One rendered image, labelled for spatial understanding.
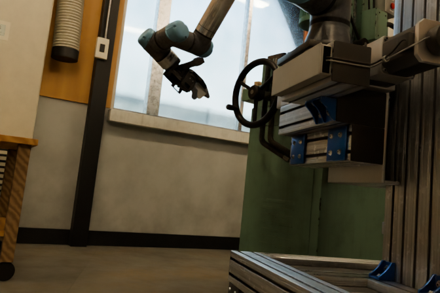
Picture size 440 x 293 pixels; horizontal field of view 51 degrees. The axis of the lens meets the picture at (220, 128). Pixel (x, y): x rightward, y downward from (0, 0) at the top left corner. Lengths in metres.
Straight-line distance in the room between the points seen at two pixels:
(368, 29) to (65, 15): 1.69
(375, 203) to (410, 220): 0.92
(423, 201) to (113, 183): 2.21
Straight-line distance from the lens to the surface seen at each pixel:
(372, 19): 2.27
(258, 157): 2.07
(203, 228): 3.32
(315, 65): 1.01
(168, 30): 1.66
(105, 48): 2.99
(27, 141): 1.88
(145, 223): 3.13
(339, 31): 1.36
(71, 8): 2.92
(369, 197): 2.07
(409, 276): 1.20
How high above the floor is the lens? 0.40
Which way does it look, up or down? 8 degrees up
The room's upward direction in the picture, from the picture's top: 6 degrees clockwise
